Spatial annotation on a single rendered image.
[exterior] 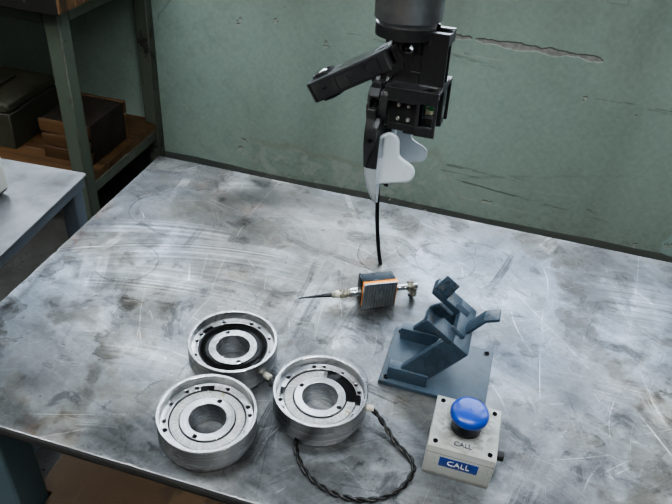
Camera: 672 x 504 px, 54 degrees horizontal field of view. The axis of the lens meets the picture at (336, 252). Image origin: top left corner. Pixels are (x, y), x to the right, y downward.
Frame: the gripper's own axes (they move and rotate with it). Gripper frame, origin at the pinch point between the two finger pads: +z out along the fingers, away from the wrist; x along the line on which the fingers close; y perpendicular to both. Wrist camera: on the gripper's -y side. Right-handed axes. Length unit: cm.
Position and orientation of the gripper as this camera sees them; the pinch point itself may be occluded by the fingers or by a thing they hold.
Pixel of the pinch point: (376, 183)
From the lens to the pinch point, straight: 84.4
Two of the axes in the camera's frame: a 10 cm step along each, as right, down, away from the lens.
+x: 3.5, -4.9, 8.0
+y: 9.3, 2.2, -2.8
